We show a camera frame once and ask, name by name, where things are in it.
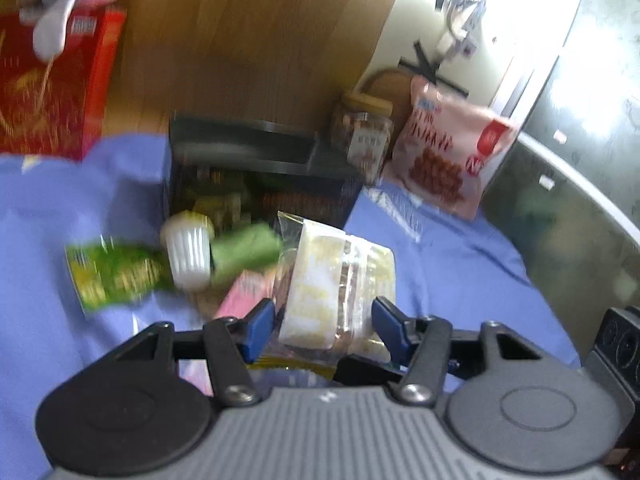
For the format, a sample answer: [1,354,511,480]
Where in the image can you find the round woven tray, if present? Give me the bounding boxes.
[359,68,414,136]

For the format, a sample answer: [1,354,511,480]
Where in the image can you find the wooden wall panel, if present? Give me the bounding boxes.
[103,0,395,134]

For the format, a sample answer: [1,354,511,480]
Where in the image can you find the green snack packet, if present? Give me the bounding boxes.
[65,237,176,314]

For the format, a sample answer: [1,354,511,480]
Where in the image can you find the pink snack packet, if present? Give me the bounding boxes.
[213,269,276,318]

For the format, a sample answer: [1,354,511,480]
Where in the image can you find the nut jar with yellow lid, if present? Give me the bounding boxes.
[329,91,394,185]

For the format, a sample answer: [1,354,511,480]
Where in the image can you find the clear yellow cake pack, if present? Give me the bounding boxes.
[272,211,396,365]

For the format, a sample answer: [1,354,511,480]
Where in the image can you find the red gift box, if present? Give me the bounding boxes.
[0,6,126,160]

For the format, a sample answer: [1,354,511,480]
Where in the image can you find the pink twisted snack bag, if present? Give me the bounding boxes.
[383,76,518,220]

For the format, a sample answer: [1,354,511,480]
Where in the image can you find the black printed cardboard box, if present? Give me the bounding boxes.
[165,113,363,231]

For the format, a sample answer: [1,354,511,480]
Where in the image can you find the blue printed tablecloth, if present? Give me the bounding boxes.
[1,134,579,479]

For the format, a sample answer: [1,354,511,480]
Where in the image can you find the white ribbed cup snack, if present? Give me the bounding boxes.
[160,211,214,292]

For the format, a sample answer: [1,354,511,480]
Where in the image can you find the green wrapped snack bar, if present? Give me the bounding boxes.
[210,222,282,287]

